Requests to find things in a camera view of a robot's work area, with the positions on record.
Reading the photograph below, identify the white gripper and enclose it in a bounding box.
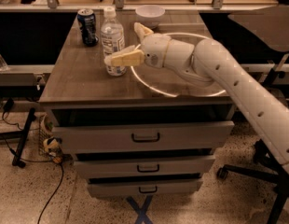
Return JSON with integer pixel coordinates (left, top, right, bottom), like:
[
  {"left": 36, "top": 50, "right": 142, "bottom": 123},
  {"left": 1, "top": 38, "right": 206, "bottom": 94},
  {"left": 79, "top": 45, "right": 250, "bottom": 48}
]
[{"left": 104, "top": 22, "right": 172, "bottom": 68}]

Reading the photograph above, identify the clear plastic water bottle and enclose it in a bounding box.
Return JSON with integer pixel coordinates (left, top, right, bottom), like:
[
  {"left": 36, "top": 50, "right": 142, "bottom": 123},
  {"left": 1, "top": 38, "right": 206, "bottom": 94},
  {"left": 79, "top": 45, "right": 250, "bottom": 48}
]
[{"left": 100, "top": 6, "right": 128, "bottom": 77}]

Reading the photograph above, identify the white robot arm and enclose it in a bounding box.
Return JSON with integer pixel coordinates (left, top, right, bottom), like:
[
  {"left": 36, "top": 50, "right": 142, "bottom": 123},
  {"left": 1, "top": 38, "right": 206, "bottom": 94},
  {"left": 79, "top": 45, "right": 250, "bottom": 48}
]
[{"left": 104, "top": 22, "right": 289, "bottom": 174}]

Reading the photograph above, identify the white bowl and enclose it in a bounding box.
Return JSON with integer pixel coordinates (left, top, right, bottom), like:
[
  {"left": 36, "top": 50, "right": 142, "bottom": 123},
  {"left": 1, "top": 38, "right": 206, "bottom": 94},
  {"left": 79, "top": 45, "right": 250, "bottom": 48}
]
[{"left": 135, "top": 5, "right": 165, "bottom": 29}]

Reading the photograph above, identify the blue soda can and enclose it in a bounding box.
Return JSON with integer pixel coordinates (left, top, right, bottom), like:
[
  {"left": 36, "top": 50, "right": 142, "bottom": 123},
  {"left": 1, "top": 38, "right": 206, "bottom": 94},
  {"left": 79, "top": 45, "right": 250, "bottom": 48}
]
[{"left": 77, "top": 8, "right": 98, "bottom": 47}]

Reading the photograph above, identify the grey drawer cabinet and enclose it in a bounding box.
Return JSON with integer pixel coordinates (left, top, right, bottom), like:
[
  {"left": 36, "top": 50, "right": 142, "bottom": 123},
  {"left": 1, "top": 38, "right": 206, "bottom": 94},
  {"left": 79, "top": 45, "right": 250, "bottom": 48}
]
[{"left": 38, "top": 10, "right": 245, "bottom": 200}]

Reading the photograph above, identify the top grey drawer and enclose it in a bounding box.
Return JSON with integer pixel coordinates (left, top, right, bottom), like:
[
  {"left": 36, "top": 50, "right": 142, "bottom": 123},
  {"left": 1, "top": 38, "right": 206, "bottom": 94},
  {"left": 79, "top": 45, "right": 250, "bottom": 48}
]
[{"left": 53, "top": 121, "right": 234, "bottom": 154}]

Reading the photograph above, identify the grey drawer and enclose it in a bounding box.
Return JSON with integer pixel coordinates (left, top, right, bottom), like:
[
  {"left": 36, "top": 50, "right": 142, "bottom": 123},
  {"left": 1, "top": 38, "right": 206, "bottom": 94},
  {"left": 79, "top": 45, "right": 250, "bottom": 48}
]
[
  {"left": 74, "top": 155, "right": 214, "bottom": 179},
  {"left": 53, "top": 121, "right": 234, "bottom": 154},
  {"left": 87, "top": 178, "right": 202, "bottom": 198}
]

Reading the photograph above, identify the clear plastic cup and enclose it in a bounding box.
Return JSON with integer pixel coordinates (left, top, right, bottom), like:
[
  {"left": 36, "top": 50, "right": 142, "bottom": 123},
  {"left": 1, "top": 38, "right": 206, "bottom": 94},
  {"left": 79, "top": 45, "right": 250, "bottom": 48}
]
[{"left": 0, "top": 54, "right": 9, "bottom": 72}]

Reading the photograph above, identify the middle grey drawer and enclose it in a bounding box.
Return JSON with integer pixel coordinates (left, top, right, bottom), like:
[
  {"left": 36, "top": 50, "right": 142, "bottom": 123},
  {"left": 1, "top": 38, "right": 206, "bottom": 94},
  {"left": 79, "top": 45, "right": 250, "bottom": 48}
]
[{"left": 74, "top": 155, "right": 214, "bottom": 179}]

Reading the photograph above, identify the black office chair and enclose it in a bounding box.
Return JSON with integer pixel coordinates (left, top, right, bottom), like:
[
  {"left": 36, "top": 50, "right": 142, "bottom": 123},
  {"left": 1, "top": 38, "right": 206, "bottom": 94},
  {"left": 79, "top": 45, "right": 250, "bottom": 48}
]
[{"left": 210, "top": 6, "right": 289, "bottom": 224}]

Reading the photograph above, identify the bottom grey drawer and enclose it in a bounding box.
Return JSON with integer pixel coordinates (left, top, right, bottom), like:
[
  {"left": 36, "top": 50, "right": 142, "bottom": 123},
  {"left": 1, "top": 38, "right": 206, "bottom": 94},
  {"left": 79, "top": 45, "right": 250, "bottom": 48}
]
[{"left": 87, "top": 178, "right": 202, "bottom": 198}]

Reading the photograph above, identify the black stand leg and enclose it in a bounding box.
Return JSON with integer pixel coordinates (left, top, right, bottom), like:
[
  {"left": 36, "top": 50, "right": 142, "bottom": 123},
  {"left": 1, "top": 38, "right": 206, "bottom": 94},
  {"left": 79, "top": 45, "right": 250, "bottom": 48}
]
[{"left": 12, "top": 108, "right": 36, "bottom": 168}]

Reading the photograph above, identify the wire basket with clutter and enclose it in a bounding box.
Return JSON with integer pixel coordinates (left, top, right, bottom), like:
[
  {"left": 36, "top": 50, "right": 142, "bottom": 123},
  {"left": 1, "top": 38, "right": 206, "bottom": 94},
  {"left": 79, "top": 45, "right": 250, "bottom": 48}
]
[{"left": 39, "top": 115, "right": 63, "bottom": 164}]

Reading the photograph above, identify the black floor cable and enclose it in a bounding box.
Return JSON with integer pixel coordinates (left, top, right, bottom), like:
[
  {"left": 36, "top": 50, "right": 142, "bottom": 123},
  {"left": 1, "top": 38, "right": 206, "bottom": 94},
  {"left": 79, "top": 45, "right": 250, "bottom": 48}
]
[{"left": 0, "top": 109, "right": 64, "bottom": 224}]

